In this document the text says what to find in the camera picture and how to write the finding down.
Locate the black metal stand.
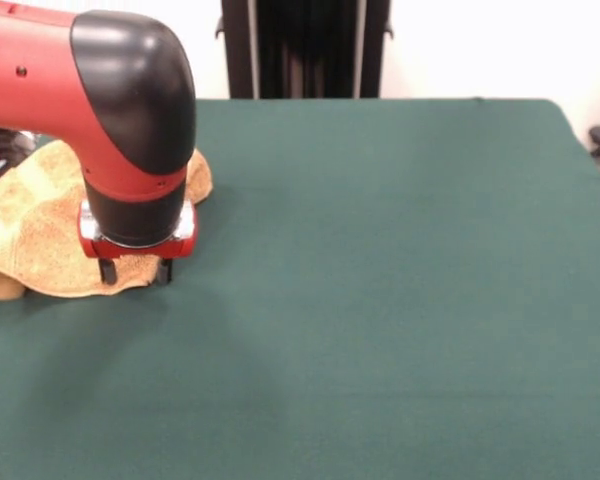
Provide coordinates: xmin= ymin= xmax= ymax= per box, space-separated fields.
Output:
xmin=214 ymin=0 xmax=396 ymax=100

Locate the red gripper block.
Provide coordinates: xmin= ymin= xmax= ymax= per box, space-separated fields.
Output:
xmin=77 ymin=199 xmax=200 ymax=286

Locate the black cable bundle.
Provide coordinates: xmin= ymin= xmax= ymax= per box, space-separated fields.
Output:
xmin=0 ymin=127 xmax=39 ymax=201

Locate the dark green table cloth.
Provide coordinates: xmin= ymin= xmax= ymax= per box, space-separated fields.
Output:
xmin=0 ymin=97 xmax=600 ymax=480

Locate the tan terry towel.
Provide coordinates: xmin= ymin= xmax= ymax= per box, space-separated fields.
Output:
xmin=0 ymin=139 xmax=215 ymax=301

